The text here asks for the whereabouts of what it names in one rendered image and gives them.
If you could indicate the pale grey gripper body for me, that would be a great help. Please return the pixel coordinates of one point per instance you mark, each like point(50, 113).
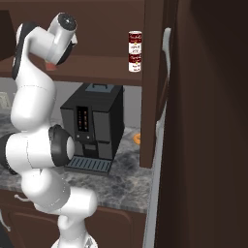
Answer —
point(74, 39)

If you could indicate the black coffee machine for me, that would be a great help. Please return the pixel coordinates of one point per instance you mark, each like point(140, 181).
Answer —
point(97, 122)

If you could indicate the red and white soup can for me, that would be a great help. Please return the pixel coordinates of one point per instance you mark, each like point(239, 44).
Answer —
point(135, 41)
point(134, 63)

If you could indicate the dark brown wall cabinet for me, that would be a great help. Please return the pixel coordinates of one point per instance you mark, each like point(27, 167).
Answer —
point(103, 32)

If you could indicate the dark brown cabinet door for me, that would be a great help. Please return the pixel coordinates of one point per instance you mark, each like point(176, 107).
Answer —
point(210, 129)
point(7, 35)

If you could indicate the small orange round object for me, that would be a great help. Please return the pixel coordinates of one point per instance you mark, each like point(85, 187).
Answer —
point(137, 138)

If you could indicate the dark brown base cabinets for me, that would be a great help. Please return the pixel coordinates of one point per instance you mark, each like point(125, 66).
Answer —
point(122, 229)

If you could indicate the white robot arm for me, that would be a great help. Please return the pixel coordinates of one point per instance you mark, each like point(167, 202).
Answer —
point(32, 97)

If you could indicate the pale grey wall socket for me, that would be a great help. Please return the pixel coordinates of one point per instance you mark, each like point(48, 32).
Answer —
point(4, 100)

